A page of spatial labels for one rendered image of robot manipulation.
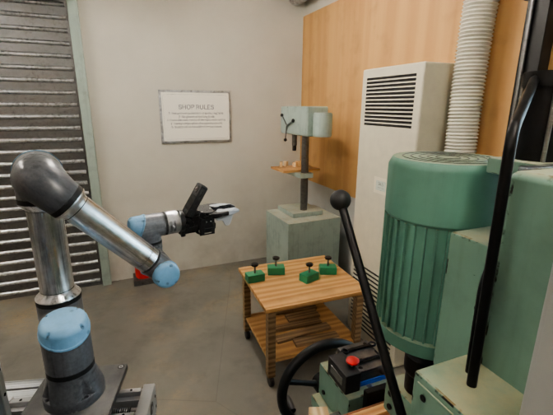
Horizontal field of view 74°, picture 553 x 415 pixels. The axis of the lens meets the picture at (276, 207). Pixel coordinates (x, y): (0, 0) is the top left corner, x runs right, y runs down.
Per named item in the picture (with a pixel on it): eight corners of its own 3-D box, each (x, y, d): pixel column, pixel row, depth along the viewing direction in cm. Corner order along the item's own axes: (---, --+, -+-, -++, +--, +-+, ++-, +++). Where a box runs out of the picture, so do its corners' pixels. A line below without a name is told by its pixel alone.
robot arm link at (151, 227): (127, 239, 117) (124, 213, 115) (162, 233, 123) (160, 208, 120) (133, 247, 110) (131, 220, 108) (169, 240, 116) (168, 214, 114)
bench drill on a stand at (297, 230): (308, 272, 366) (313, 106, 324) (344, 300, 311) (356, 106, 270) (263, 280, 346) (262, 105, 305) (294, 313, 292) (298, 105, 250)
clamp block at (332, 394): (364, 377, 100) (367, 348, 98) (397, 414, 88) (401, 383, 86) (316, 392, 95) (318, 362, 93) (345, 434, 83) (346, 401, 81)
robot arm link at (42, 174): (36, 148, 80) (192, 268, 107) (35, 144, 88) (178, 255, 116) (-6, 188, 77) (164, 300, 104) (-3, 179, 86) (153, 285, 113)
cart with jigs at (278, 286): (321, 319, 285) (324, 240, 268) (363, 366, 234) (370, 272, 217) (239, 336, 263) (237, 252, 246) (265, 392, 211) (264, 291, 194)
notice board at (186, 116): (230, 141, 354) (230, 90, 342) (231, 141, 353) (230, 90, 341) (161, 143, 330) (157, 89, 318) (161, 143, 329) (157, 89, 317)
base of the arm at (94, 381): (31, 418, 93) (25, 385, 90) (58, 376, 107) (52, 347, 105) (95, 412, 95) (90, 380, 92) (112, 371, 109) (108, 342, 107)
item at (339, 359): (364, 352, 97) (366, 333, 95) (392, 380, 87) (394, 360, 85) (321, 365, 92) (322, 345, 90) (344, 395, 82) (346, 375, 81)
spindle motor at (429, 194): (427, 299, 77) (447, 148, 68) (506, 349, 61) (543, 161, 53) (355, 316, 70) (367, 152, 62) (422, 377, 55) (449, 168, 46)
